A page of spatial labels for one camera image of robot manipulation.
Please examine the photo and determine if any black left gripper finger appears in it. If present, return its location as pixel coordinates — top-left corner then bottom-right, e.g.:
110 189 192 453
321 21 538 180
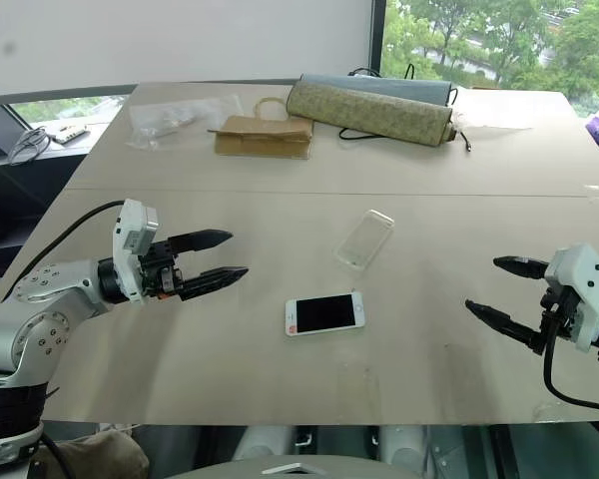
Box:
179 266 250 301
172 229 235 253

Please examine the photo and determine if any white rounded robot leg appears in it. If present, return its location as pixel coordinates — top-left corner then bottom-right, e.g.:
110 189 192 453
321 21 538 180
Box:
234 423 300 463
378 423 430 470

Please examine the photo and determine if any black window frame post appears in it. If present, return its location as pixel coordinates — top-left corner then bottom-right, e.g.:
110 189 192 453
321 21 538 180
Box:
368 0 385 76

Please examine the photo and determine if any grey rolled mat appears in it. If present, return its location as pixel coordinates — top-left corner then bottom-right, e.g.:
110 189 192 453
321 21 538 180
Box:
299 73 458 109

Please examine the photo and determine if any brown rounded cushion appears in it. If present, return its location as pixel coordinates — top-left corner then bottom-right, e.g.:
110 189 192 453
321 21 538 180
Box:
42 428 151 479

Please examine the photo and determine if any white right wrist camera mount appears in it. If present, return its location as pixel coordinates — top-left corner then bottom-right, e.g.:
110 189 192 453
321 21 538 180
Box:
543 242 599 351

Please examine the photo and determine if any white smartphone with black screen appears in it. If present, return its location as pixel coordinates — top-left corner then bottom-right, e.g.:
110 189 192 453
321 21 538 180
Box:
284 292 368 339

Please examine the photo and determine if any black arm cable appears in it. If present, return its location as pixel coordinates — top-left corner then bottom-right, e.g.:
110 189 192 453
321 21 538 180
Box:
542 293 599 411
0 200 126 303

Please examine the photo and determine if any grey cable bundle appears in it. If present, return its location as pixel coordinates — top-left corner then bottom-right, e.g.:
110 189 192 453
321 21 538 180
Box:
7 127 51 166

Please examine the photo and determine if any beige patterned rolled mat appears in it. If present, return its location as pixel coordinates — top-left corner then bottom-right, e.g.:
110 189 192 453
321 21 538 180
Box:
285 79 455 150

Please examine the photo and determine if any brown paper bag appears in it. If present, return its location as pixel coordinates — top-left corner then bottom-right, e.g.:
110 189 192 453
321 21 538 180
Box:
214 97 314 161

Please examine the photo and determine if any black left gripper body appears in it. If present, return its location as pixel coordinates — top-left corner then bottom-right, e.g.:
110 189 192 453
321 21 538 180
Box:
138 239 186 303

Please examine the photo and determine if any clear transparent phone case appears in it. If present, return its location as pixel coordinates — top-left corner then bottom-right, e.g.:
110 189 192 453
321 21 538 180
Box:
332 209 396 270

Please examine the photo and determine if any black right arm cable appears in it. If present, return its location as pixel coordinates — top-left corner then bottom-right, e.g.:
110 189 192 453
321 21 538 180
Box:
542 293 599 411

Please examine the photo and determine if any thin black cord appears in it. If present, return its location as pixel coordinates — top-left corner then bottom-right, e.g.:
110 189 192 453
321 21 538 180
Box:
337 87 473 154

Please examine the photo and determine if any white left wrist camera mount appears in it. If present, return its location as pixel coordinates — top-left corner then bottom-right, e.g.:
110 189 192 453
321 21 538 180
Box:
112 199 160 304

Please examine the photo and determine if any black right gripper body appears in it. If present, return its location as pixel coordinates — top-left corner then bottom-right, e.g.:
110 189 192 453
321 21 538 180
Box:
539 278 578 345

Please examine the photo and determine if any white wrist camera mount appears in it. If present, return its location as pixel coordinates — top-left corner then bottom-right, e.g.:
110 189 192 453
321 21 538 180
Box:
543 242 599 351
112 199 160 304

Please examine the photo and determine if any clear plastic bag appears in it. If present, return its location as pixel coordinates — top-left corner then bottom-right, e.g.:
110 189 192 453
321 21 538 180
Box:
125 94 244 151

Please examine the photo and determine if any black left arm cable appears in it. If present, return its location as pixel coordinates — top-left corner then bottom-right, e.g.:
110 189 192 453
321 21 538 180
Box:
0 200 126 303

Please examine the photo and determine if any grey rounded robot torso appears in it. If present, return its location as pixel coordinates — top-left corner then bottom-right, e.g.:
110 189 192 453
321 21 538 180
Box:
179 451 430 479

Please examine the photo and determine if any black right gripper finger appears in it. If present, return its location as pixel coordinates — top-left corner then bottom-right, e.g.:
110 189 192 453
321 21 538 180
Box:
464 298 548 355
492 255 550 280

